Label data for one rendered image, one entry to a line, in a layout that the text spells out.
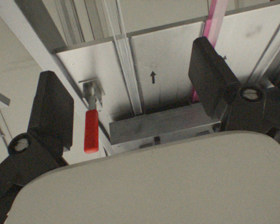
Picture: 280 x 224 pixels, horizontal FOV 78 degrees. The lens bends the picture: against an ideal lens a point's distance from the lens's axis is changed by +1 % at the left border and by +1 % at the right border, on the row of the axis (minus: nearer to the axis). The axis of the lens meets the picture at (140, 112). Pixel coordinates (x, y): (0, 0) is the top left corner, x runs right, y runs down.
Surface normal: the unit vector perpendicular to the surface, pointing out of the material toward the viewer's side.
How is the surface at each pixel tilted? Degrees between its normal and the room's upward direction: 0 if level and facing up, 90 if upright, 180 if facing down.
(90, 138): 145
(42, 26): 90
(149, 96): 48
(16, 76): 90
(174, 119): 138
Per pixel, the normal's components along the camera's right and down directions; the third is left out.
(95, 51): 0.18, 0.82
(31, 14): 0.98, -0.22
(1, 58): 0.06, 0.25
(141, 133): -0.11, -0.54
